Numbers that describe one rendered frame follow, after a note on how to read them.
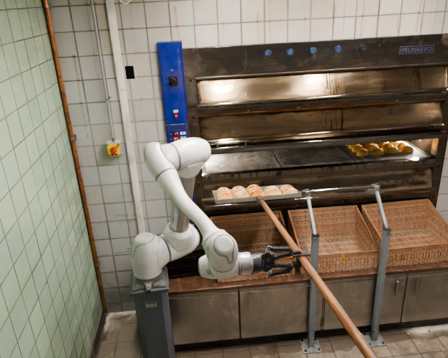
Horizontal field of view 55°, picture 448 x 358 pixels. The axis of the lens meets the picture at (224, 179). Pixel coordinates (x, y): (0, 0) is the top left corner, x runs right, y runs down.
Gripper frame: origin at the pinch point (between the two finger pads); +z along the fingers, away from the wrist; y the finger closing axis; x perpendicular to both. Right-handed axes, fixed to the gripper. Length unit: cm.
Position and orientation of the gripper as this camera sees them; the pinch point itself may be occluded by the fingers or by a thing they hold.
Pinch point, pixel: (301, 258)
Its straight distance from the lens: 178.3
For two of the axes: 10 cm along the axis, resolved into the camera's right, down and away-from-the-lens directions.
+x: 0.9, 2.1, -9.7
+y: 0.5, 9.8, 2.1
